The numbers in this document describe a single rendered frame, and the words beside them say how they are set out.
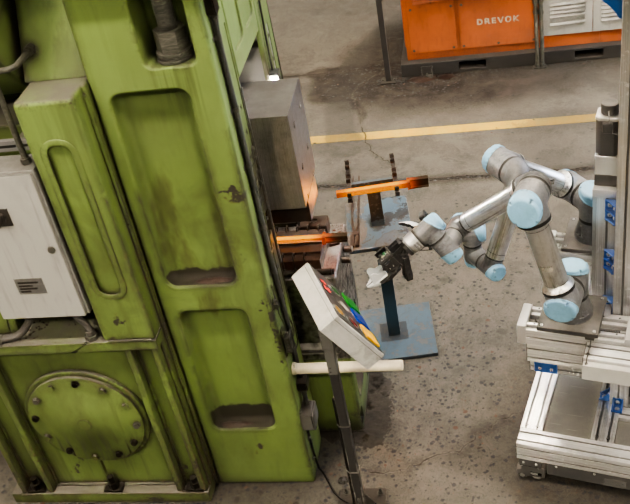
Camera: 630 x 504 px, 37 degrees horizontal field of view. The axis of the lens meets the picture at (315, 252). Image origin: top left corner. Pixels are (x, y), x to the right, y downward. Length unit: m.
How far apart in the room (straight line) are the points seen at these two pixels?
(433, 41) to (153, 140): 4.19
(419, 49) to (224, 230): 4.05
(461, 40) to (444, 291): 2.65
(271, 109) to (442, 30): 3.86
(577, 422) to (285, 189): 1.56
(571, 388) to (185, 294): 1.72
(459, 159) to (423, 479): 2.61
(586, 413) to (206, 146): 1.97
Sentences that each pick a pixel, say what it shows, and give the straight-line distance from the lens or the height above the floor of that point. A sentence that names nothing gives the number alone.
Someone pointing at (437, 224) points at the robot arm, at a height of 1.26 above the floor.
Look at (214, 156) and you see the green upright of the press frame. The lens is 3.19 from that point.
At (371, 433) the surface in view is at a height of 0.00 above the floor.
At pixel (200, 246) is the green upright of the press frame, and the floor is 1.27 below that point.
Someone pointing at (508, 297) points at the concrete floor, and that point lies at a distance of 4.99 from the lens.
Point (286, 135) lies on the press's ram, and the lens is 3.39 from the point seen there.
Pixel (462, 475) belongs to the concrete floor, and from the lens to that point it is 4.17.
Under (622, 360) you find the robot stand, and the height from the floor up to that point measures 0.74.
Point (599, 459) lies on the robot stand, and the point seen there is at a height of 0.22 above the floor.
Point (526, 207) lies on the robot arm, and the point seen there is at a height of 1.41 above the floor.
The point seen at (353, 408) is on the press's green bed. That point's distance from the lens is 4.27.
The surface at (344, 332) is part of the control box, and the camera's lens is 3.18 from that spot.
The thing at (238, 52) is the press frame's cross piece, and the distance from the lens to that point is 3.33.
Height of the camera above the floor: 3.20
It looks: 36 degrees down
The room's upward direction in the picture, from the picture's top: 11 degrees counter-clockwise
